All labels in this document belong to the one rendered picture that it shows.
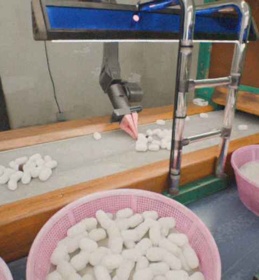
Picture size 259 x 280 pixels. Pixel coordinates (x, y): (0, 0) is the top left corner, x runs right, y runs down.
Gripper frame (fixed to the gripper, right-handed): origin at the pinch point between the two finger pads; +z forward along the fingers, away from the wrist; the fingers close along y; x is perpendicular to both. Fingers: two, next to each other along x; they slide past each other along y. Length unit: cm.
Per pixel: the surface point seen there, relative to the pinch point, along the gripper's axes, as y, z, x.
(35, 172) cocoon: -31.7, 5.8, -5.0
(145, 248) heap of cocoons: -20.0, 29.6, -22.3
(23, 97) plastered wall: -17, -141, 147
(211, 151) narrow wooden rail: 11.3, 15.8, -13.6
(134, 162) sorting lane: -7.6, 10.4, -6.3
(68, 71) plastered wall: 33, -155, 130
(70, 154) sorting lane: -21.2, 0.3, 1.8
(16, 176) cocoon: -35.7, 5.5, -4.6
